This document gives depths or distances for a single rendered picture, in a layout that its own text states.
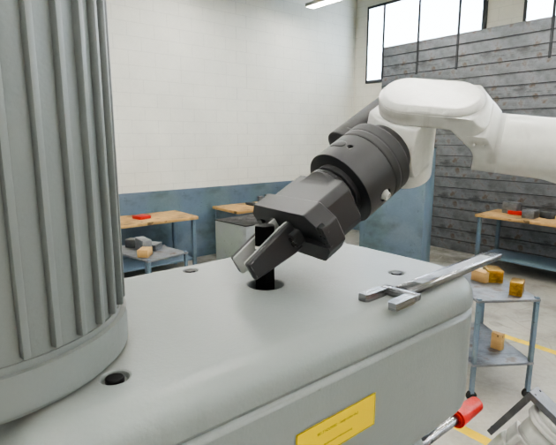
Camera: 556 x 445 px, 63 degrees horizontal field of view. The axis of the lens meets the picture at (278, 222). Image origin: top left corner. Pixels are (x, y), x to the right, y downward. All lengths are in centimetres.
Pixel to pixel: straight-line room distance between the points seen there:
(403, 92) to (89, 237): 37
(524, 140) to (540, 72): 780
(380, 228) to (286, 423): 633
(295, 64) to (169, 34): 261
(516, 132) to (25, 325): 47
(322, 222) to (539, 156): 24
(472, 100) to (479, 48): 829
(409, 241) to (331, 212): 614
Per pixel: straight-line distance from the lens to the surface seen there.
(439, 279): 49
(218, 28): 831
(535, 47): 843
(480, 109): 53
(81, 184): 29
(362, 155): 48
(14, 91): 26
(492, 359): 414
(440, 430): 61
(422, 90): 54
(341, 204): 45
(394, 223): 658
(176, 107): 772
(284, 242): 45
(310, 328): 36
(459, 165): 881
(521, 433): 74
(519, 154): 54
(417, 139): 53
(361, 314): 40
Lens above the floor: 204
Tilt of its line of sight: 10 degrees down
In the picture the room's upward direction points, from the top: straight up
